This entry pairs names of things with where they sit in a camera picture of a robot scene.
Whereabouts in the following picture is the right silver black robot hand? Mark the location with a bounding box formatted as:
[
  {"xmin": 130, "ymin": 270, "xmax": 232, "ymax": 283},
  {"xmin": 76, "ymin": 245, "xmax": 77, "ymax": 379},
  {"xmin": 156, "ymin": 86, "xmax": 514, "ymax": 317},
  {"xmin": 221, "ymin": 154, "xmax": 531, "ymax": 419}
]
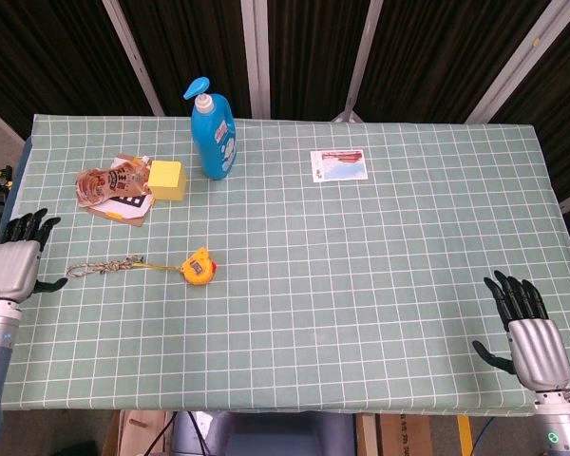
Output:
[{"xmin": 471, "ymin": 269, "xmax": 570, "ymax": 391}]

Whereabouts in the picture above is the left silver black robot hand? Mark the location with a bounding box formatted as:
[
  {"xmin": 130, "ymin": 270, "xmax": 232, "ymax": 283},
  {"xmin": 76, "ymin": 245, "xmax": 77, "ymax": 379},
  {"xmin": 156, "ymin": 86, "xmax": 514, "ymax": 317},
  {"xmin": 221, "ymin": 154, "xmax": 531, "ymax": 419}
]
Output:
[{"xmin": 0, "ymin": 207, "xmax": 69, "ymax": 305}]

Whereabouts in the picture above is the braided camouflage rope loop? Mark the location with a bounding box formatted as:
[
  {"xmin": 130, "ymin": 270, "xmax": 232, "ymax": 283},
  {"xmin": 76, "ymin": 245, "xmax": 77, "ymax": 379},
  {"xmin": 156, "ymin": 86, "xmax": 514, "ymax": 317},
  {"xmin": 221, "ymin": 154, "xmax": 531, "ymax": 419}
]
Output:
[{"xmin": 66, "ymin": 256, "xmax": 146, "ymax": 280}]

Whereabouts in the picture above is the yellow tape measure with strap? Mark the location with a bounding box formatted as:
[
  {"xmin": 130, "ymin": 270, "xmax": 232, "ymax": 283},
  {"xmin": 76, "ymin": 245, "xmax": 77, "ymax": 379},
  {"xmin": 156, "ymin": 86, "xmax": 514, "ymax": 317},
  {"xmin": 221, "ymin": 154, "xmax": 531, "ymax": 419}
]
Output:
[{"xmin": 140, "ymin": 246, "xmax": 219, "ymax": 287}]

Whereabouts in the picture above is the yellow strip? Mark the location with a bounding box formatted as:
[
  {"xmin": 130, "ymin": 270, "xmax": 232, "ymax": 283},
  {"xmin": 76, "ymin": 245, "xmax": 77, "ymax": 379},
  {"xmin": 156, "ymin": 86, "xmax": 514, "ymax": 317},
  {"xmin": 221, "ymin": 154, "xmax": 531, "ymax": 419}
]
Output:
[{"xmin": 455, "ymin": 415, "xmax": 474, "ymax": 456}]

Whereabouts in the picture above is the orange brown snack packet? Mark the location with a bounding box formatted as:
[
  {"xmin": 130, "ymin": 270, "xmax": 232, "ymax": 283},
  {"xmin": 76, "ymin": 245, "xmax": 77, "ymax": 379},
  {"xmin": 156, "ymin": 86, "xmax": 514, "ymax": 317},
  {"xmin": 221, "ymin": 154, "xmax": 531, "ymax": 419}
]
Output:
[{"xmin": 74, "ymin": 155, "xmax": 152, "ymax": 208}]

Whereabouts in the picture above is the brown cardboard box with print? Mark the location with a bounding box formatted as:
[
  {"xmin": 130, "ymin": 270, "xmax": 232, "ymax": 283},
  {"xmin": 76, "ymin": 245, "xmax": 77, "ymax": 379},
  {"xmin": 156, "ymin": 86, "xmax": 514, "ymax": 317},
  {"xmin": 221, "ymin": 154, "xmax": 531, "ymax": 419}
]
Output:
[{"xmin": 355, "ymin": 412, "xmax": 433, "ymax": 456}]

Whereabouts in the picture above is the yellow foam cube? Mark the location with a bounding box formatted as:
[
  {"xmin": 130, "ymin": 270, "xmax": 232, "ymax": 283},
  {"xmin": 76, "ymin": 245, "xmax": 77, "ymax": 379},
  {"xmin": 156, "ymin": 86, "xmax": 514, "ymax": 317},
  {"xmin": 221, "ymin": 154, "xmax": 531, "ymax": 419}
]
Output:
[{"xmin": 147, "ymin": 160, "xmax": 188, "ymax": 202}]

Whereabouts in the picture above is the plain brown cardboard box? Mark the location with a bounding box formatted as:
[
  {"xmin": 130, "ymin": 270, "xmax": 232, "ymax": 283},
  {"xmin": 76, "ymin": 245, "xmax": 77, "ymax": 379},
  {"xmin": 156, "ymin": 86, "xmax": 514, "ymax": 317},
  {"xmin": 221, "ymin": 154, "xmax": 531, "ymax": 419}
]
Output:
[{"xmin": 102, "ymin": 410, "xmax": 175, "ymax": 456}]

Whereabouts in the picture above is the green white checked tablecloth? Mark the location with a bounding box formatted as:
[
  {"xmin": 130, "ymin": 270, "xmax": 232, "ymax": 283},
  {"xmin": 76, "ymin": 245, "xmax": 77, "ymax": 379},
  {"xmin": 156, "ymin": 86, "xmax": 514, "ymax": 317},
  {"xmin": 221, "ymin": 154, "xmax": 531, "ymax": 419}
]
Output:
[{"xmin": 0, "ymin": 113, "xmax": 570, "ymax": 415}]

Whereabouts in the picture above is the blue pump lotion bottle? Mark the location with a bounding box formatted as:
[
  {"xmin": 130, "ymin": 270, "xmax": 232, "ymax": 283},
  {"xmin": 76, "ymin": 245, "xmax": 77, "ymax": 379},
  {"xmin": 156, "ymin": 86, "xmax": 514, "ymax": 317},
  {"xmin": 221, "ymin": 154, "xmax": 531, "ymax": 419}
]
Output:
[{"xmin": 182, "ymin": 76, "xmax": 238, "ymax": 181}]

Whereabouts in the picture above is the landscape photo postcard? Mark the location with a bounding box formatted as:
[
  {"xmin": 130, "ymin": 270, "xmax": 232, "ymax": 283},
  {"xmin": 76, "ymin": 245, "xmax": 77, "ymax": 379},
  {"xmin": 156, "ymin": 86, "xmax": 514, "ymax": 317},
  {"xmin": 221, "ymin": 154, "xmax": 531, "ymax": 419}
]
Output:
[{"xmin": 310, "ymin": 148, "xmax": 368, "ymax": 183}]

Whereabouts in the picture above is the blue grey robot torso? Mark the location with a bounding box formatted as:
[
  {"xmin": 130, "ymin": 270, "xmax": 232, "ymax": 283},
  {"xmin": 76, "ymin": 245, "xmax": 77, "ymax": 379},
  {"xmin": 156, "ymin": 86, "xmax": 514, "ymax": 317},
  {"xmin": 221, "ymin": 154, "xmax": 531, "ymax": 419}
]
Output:
[{"xmin": 170, "ymin": 410, "xmax": 357, "ymax": 456}]

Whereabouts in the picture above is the dark brown curtain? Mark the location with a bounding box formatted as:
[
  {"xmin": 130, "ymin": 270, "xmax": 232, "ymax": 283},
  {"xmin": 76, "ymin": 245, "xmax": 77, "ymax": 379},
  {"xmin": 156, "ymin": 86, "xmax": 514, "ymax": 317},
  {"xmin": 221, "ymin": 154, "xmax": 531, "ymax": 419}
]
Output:
[{"xmin": 0, "ymin": 0, "xmax": 570, "ymax": 200}]

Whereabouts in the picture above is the blue cable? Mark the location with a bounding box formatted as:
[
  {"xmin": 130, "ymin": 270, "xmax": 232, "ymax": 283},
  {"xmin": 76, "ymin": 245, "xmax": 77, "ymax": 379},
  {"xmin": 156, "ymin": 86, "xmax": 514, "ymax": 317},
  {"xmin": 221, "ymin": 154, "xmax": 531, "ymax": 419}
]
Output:
[{"xmin": 473, "ymin": 416, "xmax": 507, "ymax": 456}]

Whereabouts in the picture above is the white metal frame post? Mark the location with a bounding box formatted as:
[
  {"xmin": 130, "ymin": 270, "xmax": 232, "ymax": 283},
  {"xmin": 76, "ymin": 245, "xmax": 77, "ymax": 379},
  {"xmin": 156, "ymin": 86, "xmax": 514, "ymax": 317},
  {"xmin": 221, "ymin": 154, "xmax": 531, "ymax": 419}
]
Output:
[
  {"xmin": 332, "ymin": 0, "xmax": 386, "ymax": 123},
  {"xmin": 239, "ymin": 0, "xmax": 273, "ymax": 119},
  {"xmin": 102, "ymin": 0, "xmax": 166, "ymax": 116},
  {"xmin": 465, "ymin": 0, "xmax": 569, "ymax": 124}
]

